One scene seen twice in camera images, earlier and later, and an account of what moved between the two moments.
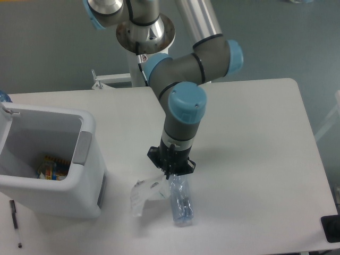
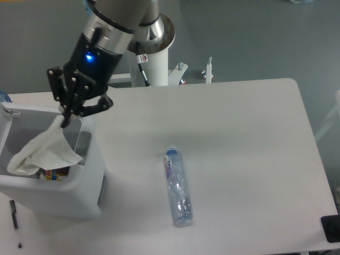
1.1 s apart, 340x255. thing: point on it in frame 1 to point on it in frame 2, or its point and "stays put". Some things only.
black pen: x=13 y=211 stays put
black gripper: x=171 y=161 to x=91 y=67
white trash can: x=27 y=133 stays put
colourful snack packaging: x=53 y=169 stays put
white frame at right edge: x=336 y=111 stays put
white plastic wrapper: x=144 y=190 to x=51 y=150
